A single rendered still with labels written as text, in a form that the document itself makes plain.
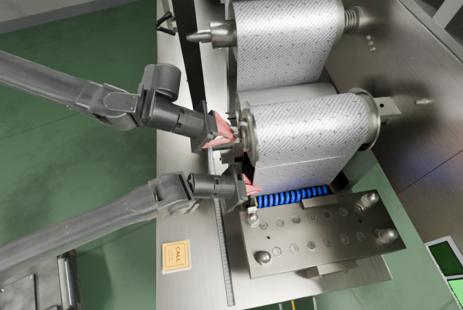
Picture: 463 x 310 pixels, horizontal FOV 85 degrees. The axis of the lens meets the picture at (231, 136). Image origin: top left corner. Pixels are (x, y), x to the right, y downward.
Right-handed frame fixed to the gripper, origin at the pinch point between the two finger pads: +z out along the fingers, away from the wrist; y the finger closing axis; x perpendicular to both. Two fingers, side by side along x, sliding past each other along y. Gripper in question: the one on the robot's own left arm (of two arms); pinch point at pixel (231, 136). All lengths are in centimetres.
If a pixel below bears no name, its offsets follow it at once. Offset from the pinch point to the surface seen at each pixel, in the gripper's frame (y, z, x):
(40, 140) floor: -112, -41, -177
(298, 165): 7.7, 14.6, 4.8
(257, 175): 7.4, 7.9, -2.5
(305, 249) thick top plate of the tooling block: 22.6, 24.6, -8.3
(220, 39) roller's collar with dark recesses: -19.9, -6.6, 10.3
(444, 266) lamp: 32.6, 33.0, 15.3
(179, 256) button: 16.1, 4.4, -36.3
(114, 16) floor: -287, -10, -143
